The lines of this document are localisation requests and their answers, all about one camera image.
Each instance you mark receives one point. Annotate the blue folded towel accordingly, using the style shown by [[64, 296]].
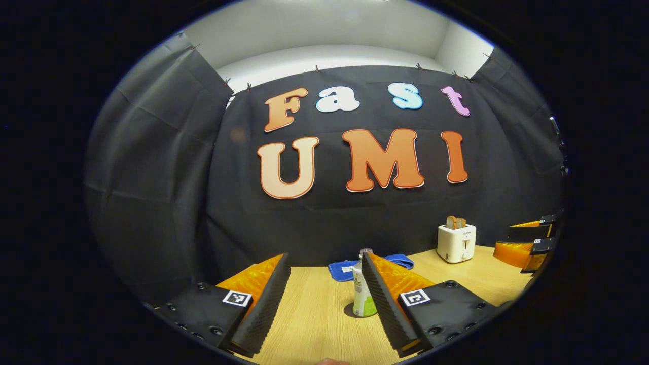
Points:
[[339, 267]]

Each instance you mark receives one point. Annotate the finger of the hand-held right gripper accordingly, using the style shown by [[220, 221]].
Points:
[[532, 230], [517, 253]]

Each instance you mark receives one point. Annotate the black backdrop cloth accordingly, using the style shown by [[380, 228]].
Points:
[[162, 192]]

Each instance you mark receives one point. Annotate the dark round coaster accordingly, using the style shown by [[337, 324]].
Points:
[[349, 310]]

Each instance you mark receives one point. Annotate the clear water bottle green label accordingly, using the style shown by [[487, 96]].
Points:
[[361, 296]]

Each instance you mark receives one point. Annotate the brown toast slice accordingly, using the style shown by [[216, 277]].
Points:
[[451, 222], [461, 223]]

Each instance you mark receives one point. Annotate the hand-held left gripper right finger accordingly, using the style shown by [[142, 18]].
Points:
[[385, 312]]

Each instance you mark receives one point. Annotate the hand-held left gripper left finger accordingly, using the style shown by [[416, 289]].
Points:
[[263, 314]]

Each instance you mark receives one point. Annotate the white toaster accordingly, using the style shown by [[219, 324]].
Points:
[[456, 246]]

